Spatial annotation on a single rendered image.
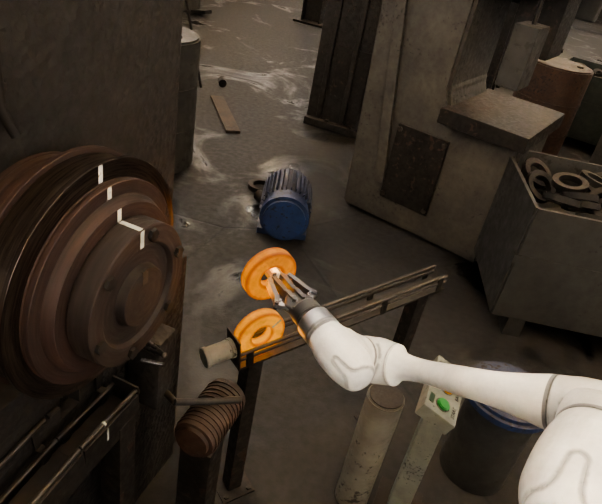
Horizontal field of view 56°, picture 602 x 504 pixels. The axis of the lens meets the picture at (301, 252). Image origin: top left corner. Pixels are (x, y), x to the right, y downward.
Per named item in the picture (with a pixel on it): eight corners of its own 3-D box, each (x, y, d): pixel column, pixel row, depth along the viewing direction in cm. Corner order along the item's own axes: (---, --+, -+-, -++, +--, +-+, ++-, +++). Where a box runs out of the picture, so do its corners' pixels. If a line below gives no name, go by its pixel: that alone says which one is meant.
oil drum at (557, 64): (489, 155, 534) (525, 58, 486) (495, 137, 582) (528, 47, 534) (554, 174, 519) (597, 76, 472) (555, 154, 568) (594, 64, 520)
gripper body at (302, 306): (294, 334, 138) (275, 310, 144) (322, 326, 143) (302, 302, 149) (300, 311, 134) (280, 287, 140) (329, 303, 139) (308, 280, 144)
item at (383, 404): (329, 502, 201) (363, 399, 174) (340, 476, 211) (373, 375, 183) (361, 517, 198) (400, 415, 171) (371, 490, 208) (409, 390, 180)
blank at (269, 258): (240, 255, 145) (246, 263, 143) (293, 240, 152) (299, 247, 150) (239, 299, 155) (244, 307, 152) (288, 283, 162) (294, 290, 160)
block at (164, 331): (123, 397, 154) (123, 329, 141) (141, 378, 160) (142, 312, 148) (157, 413, 151) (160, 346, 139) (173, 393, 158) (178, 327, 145)
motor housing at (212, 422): (163, 530, 182) (171, 417, 154) (199, 478, 200) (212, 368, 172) (199, 549, 179) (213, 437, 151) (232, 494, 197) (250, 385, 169)
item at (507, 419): (424, 480, 215) (460, 402, 193) (439, 422, 241) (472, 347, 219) (508, 518, 208) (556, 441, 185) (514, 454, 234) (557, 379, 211)
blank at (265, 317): (247, 357, 170) (253, 365, 167) (222, 334, 158) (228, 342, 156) (287, 323, 171) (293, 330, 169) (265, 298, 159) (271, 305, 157)
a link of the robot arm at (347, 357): (297, 349, 132) (330, 355, 142) (335, 398, 122) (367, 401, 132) (325, 313, 130) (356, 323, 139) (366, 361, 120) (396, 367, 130)
